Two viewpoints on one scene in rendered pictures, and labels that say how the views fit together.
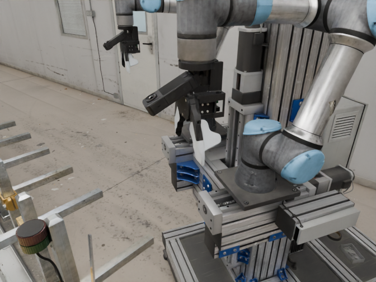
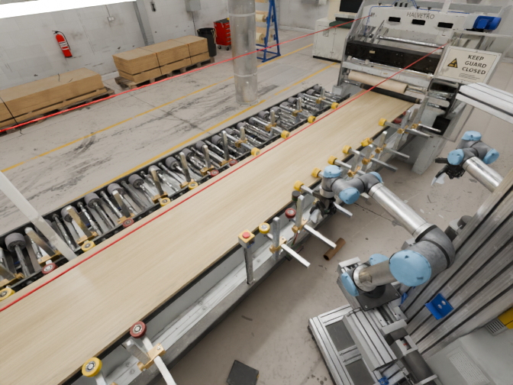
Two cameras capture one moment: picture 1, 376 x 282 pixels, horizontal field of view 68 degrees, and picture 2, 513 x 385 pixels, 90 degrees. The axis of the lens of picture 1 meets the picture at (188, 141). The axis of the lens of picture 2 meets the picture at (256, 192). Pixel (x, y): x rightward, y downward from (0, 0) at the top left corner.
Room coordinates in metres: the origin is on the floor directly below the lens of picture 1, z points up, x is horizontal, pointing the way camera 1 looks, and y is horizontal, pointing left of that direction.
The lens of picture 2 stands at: (0.27, -0.96, 2.40)
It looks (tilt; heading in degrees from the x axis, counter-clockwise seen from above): 43 degrees down; 94
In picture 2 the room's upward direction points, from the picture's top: 2 degrees counter-clockwise
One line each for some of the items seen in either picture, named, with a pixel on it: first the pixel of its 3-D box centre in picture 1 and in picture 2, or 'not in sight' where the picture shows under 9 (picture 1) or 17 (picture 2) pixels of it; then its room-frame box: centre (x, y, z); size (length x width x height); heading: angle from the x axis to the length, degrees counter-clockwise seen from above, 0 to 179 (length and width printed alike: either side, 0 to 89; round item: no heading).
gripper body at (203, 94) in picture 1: (199, 89); (326, 202); (0.56, -0.02, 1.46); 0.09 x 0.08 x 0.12; 111
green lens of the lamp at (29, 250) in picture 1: (34, 240); not in sight; (0.46, 0.35, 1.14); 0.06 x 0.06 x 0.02
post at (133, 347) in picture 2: not in sight; (145, 358); (-0.37, -0.59, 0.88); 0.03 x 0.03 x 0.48; 46
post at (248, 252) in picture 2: not in sight; (248, 263); (0.14, -0.05, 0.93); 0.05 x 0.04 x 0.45; 46
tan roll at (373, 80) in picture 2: not in sight; (391, 85); (1.90, 2.58, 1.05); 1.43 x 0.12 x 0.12; 136
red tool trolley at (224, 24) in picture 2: not in sight; (227, 33); (-1.09, 8.83, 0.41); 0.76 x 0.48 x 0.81; 58
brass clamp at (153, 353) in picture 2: not in sight; (151, 357); (-0.35, -0.57, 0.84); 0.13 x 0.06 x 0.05; 46
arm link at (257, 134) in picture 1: (262, 140); (378, 269); (0.82, -0.25, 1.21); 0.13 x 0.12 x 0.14; 28
